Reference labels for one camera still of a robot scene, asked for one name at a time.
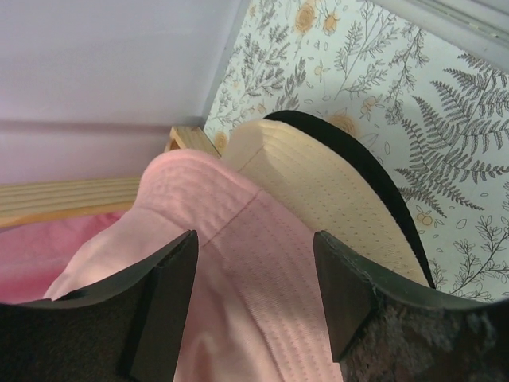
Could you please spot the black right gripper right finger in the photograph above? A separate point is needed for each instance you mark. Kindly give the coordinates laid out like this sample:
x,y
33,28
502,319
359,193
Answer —
x,y
384,327

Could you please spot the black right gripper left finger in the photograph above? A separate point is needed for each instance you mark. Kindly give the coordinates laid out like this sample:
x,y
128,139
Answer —
x,y
126,327

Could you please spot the pink cap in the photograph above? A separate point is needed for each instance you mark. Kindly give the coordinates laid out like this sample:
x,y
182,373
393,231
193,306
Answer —
x,y
255,312

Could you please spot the black bucket hat beige brim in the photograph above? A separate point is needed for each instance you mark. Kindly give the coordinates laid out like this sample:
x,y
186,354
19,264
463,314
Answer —
x,y
368,167

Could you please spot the pink t-shirt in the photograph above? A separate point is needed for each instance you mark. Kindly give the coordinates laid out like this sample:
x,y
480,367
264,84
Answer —
x,y
51,259

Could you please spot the wooden clothes rack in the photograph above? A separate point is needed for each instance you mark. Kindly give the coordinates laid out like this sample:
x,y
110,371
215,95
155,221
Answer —
x,y
29,203

